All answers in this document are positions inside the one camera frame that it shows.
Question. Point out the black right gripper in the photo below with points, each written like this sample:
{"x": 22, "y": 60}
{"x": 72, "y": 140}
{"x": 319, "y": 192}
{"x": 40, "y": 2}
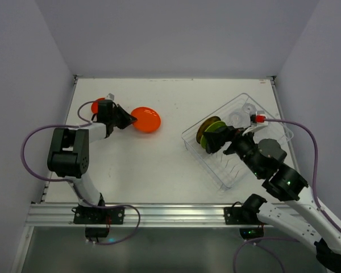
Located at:
{"x": 225, "y": 139}

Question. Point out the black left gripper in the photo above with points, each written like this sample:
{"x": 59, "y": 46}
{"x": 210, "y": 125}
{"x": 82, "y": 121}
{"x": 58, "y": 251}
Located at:
{"x": 115, "y": 115}

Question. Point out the orange plastic plate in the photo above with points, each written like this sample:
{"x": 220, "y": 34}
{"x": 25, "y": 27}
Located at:
{"x": 147, "y": 119}

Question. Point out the orange plastic bowl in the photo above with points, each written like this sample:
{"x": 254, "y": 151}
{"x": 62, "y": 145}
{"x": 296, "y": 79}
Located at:
{"x": 94, "y": 106}

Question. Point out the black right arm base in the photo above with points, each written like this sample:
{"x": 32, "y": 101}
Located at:
{"x": 241, "y": 213}

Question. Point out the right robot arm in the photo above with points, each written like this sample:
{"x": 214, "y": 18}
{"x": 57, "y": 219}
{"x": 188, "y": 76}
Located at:
{"x": 318, "y": 229}

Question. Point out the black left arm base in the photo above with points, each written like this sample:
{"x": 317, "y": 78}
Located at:
{"x": 97, "y": 221}

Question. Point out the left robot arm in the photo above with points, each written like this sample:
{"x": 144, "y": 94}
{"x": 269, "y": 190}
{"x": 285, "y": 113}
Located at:
{"x": 69, "y": 152}

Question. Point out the black plastic plate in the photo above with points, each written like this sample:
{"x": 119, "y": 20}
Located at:
{"x": 210, "y": 149}

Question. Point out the green plastic plate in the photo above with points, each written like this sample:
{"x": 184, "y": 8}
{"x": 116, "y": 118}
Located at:
{"x": 209, "y": 129}

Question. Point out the dark olive plastic plate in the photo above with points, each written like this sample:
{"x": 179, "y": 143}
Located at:
{"x": 204, "y": 126}

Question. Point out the clear plastic cup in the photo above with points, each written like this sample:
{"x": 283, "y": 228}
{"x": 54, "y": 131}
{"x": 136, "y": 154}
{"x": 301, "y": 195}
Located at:
{"x": 238, "y": 119}
{"x": 249, "y": 108}

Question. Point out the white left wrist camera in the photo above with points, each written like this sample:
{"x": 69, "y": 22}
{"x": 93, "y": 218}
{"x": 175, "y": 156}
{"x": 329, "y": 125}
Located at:
{"x": 110, "y": 96}

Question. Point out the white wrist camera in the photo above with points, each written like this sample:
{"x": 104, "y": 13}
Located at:
{"x": 258, "y": 122}
{"x": 110, "y": 96}

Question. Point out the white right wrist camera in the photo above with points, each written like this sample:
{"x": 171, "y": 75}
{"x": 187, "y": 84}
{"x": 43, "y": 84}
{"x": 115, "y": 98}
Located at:
{"x": 258, "y": 122}

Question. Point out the aluminium mounting rail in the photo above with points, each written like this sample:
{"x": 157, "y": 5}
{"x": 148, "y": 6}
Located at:
{"x": 152, "y": 215}

